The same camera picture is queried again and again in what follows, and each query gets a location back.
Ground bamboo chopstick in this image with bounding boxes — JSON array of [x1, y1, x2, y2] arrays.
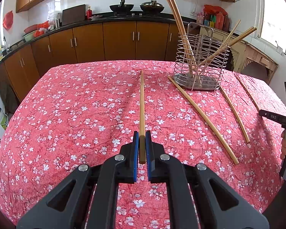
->
[[167, 0, 200, 82], [220, 86, 250, 143], [234, 74, 260, 112], [168, 76, 239, 165]]

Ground bamboo chopstick view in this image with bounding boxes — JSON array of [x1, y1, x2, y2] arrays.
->
[[139, 71, 146, 164]]

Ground brown lower kitchen cabinets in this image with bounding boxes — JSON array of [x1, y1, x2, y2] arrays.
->
[[0, 21, 180, 112]]

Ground person's right hand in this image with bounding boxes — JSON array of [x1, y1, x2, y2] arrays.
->
[[280, 130, 286, 160]]

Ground pink floral tablecloth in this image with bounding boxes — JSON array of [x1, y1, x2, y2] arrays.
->
[[0, 60, 286, 223]]

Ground cream wooden side table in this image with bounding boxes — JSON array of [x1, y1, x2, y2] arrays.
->
[[200, 26, 279, 85]]

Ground window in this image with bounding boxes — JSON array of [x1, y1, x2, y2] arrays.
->
[[259, 0, 286, 56]]

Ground leaning chopstick in holder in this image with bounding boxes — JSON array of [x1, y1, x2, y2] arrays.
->
[[200, 20, 241, 65], [199, 27, 257, 66]]

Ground red packages on side table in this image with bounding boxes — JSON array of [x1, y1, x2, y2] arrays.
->
[[196, 5, 230, 32]]

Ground black wok with lid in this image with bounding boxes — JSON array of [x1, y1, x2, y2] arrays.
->
[[140, 0, 164, 15]]

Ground tall chopstick in holder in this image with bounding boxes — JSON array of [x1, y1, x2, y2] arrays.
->
[[167, 0, 197, 77]]

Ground red items on counter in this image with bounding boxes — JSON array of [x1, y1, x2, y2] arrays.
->
[[24, 21, 50, 38]]

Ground dark cutting board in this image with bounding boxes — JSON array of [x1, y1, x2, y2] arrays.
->
[[62, 4, 86, 26]]

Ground red bottle on counter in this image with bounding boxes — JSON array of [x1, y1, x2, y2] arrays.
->
[[86, 6, 93, 20]]

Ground black wok left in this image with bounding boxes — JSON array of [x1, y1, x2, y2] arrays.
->
[[109, 0, 134, 14]]

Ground steel wire utensil holder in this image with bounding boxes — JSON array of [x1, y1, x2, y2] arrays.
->
[[173, 22, 230, 91]]

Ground red bag on wall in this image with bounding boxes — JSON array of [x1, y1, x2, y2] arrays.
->
[[2, 10, 13, 31]]

